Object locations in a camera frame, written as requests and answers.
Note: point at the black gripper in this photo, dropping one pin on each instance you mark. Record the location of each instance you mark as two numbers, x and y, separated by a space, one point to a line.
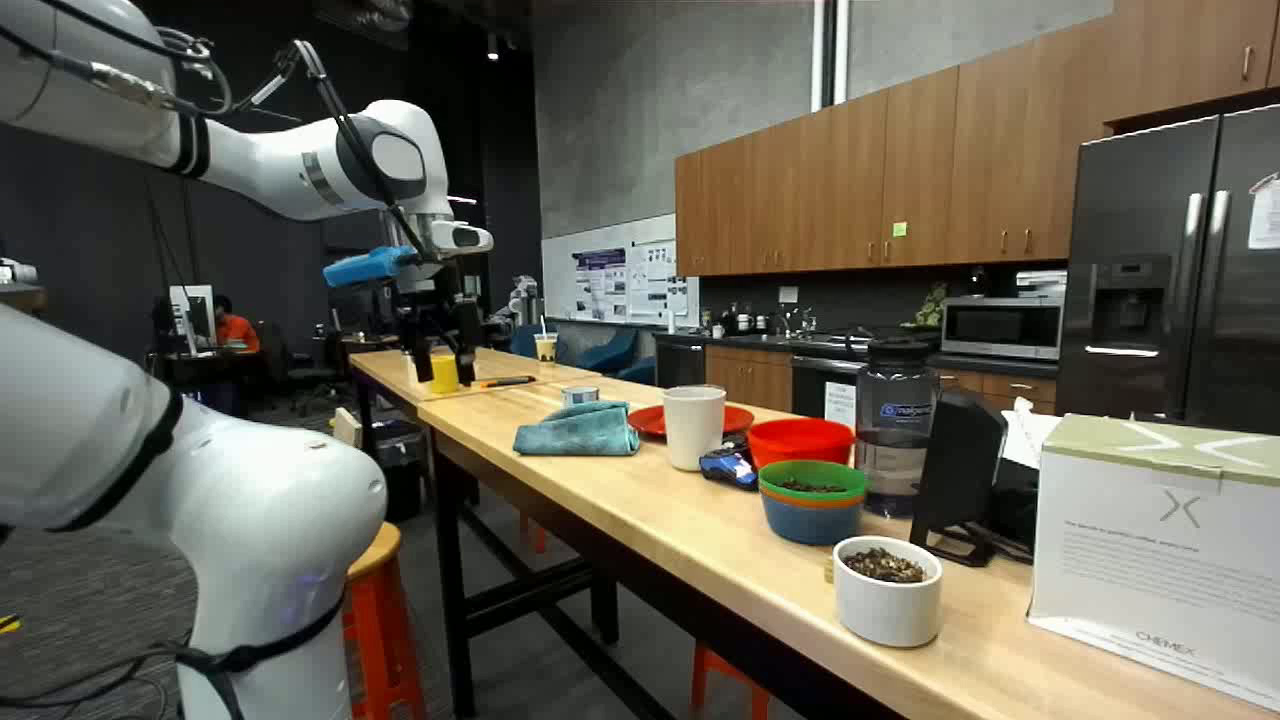
435 315

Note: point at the teal towel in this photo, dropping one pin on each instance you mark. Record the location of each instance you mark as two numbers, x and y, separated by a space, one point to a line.
579 432

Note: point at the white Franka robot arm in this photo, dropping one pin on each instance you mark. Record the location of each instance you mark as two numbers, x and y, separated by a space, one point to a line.
266 523

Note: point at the plastic drink cup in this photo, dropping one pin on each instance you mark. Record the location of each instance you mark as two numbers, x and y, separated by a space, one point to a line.
545 345

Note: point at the tall white cup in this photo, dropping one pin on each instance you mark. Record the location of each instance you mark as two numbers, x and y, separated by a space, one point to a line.
695 425

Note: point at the yellow mug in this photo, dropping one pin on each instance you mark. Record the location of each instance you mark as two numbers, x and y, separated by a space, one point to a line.
444 372

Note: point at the wooden table with black legs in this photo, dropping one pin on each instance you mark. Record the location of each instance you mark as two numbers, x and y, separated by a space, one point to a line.
455 586
402 371

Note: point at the black and orange utility knife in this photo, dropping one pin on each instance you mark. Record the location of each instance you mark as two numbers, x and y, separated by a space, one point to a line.
508 380

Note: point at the blue chair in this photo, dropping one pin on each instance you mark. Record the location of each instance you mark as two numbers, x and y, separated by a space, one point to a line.
607 353

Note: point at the person in orange shirt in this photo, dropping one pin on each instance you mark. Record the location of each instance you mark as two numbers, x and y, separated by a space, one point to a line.
236 332

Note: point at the red plate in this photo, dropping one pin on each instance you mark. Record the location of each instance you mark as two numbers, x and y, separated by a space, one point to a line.
654 425

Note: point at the white framed monitor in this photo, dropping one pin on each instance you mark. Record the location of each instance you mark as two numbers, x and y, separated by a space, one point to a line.
191 322

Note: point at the orange stool with wooden seat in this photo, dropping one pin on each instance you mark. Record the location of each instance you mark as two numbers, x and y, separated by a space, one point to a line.
380 625

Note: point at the blue and black mouse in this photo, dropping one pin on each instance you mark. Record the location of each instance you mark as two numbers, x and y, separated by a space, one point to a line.
724 465

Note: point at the wooden lower cabinets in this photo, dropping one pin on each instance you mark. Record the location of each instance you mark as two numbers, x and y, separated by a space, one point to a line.
747 376

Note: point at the wooden cabinets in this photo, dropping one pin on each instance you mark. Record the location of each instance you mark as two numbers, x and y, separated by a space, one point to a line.
747 376
935 161

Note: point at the red bowl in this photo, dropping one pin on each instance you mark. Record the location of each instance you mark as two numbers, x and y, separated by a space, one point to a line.
801 440

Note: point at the black oven with paper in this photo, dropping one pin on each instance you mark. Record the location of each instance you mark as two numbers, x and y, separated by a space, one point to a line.
826 386

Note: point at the green bowl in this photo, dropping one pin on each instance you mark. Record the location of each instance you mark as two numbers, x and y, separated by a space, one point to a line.
814 481

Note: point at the blue bowl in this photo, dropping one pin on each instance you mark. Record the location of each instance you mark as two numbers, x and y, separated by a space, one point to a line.
808 523

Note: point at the orange metal stool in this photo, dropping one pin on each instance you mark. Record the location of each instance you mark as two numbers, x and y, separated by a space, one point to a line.
724 680

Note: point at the green sticky note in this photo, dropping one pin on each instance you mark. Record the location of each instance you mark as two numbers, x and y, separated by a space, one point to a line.
898 228

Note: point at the green potted plant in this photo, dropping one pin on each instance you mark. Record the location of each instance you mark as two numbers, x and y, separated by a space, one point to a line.
929 310

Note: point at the white bowl with dark contents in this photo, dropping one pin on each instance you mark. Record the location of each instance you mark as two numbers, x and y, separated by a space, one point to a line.
884 605

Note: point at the black upright device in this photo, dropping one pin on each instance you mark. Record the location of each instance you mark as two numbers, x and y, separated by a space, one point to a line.
959 465

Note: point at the wooden upper cabinets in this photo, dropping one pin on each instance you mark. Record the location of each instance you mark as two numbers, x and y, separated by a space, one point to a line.
935 161

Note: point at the silver microwave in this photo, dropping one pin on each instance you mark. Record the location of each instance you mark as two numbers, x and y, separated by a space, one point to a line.
1002 327

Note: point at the white crumpled paper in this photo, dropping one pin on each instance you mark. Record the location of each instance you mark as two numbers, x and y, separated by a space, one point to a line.
1025 432

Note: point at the black refrigerator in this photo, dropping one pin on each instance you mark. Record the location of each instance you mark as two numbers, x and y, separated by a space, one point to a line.
1161 264

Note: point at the white cardboard box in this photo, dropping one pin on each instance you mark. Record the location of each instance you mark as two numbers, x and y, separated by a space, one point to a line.
1161 561

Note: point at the white paper on refrigerator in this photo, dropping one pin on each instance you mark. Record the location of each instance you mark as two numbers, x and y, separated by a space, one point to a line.
1265 214

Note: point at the white wall poster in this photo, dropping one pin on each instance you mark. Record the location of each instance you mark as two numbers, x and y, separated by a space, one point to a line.
621 282

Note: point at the white wall outlet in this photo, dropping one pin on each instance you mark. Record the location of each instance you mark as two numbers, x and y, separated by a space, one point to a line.
788 297

